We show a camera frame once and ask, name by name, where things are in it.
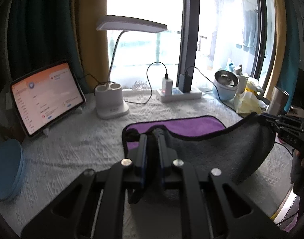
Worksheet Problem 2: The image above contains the black cable on white charger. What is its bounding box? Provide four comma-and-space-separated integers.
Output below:
124, 61, 170, 105

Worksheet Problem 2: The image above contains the purple and grey towel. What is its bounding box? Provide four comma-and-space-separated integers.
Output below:
122, 113, 276, 184

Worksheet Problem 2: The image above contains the blue round lid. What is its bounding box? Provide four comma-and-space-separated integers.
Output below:
0, 139, 24, 202

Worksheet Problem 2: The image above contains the white desk lamp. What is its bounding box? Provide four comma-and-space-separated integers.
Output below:
94, 15, 168, 120

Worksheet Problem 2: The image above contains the white power strip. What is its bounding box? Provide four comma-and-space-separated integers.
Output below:
156, 87, 202, 103

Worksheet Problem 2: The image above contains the dark window frame post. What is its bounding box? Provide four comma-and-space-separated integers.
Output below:
177, 0, 200, 86

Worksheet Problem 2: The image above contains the white textured tablecloth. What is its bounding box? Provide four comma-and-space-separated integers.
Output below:
0, 93, 292, 238

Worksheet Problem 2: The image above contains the black charger adapter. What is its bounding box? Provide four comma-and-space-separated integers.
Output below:
178, 73, 192, 93

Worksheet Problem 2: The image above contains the light blue steel bowl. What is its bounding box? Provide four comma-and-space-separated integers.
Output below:
213, 70, 239, 101

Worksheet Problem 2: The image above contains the steel thermos bottle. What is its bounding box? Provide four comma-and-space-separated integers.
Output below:
267, 86, 289, 116

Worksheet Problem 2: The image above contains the black lamp cable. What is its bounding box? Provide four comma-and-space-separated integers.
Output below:
78, 74, 116, 96

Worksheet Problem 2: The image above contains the tablet with lit screen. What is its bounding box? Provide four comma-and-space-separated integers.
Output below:
10, 61, 85, 138

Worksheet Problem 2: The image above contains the white tablet stand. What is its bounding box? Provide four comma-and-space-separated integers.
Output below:
43, 107, 83, 137

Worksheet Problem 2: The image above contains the yellow tissue pack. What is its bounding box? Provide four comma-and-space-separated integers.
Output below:
233, 91, 262, 114

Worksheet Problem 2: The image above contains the white charger adapter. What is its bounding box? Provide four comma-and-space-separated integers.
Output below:
162, 73, 173, 96

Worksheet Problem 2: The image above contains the yellow curtain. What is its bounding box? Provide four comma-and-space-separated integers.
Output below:
75, 0, 109, 92

